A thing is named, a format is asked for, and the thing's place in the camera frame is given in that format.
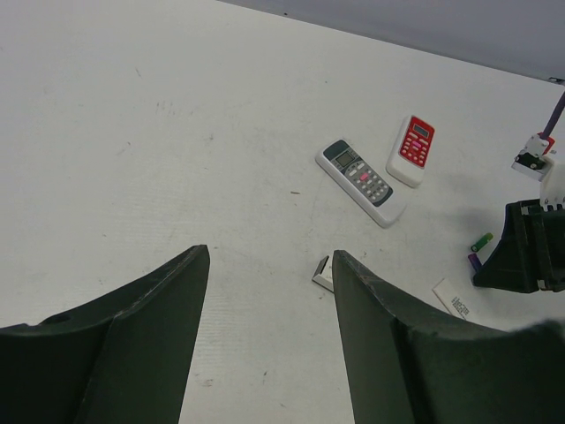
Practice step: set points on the white battery cover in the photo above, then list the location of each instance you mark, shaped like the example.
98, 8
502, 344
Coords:
448, 297

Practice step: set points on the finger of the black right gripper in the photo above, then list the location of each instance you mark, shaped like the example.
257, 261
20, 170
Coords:
530, 255

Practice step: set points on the purple battery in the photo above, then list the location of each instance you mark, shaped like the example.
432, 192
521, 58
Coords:
475, 262

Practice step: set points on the green battery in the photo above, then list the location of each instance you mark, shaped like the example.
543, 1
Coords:
481, 242

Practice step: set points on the red white remote control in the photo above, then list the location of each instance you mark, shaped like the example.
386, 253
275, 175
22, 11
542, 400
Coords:
409, 155

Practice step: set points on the grey white remote control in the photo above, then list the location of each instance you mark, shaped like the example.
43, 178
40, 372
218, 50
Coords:
370, 190

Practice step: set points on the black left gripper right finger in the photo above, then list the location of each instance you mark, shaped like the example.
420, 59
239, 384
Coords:
409, 362

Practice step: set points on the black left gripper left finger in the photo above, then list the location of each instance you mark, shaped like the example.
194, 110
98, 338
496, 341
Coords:
122, 358

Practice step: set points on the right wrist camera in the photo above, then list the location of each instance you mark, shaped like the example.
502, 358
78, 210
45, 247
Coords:
540, 161

